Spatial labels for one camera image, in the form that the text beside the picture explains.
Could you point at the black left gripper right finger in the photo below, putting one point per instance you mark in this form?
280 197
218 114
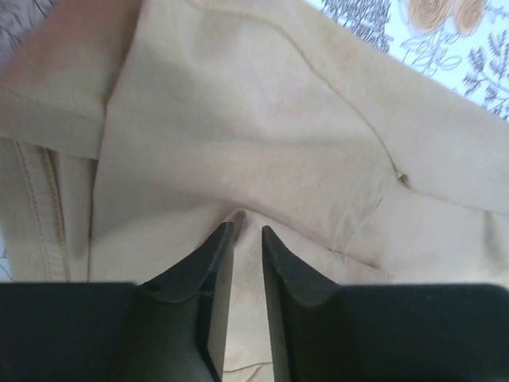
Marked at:
323 331

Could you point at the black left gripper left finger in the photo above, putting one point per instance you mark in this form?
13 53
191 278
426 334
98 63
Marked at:
171 328

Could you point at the beige polo shirt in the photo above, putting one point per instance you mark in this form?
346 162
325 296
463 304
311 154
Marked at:
131 129

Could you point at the floral table mat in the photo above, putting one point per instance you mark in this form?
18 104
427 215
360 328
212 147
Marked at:
462 45

